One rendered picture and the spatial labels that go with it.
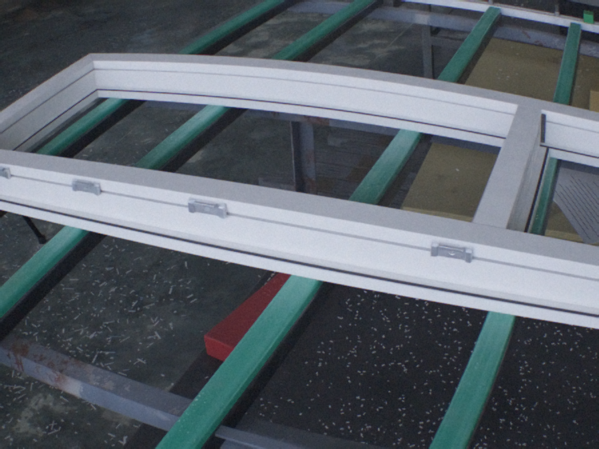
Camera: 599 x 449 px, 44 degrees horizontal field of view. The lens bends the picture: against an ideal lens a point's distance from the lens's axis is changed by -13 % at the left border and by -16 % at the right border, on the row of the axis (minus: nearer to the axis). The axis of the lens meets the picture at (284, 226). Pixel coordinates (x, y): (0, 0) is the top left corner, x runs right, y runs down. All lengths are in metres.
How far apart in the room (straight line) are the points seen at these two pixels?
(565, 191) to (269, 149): 1.82
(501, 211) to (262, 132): 2.49
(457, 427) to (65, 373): 0.45
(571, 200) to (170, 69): 0.81
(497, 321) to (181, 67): 0.80
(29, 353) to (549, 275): 0.62
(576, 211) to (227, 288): 1.25
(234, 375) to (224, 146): 2.51
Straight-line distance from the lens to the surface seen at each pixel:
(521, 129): 1.17
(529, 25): 2.86
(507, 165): 1.06
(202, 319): 2.36
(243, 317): 1.30
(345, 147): 2.48
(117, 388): 0.90
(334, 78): 1.34
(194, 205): 0.99
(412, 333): 1.32
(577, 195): 1.64
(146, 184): 1.04
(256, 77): 1.40
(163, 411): 0.86
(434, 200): 1.57
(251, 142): 3.31
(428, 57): 2.65
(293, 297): 0.93
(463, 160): 1.73
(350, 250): 0.94
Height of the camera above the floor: 1.41
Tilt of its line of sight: 31 degrees down
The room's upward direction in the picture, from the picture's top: 4 degrees counter-clockwise
